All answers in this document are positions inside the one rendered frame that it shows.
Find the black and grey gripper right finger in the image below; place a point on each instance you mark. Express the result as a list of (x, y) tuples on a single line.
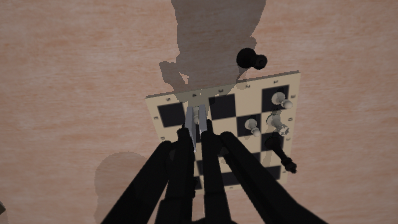
[(273, 203)]

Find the white pawn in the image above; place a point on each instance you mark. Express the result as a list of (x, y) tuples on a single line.
[(196, 114), (279, 98), (251, 125)]

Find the chessboard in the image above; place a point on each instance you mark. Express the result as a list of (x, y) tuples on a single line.
[(228, 106)]

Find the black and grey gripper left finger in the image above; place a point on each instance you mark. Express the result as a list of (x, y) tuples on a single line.
[(171, 163)]

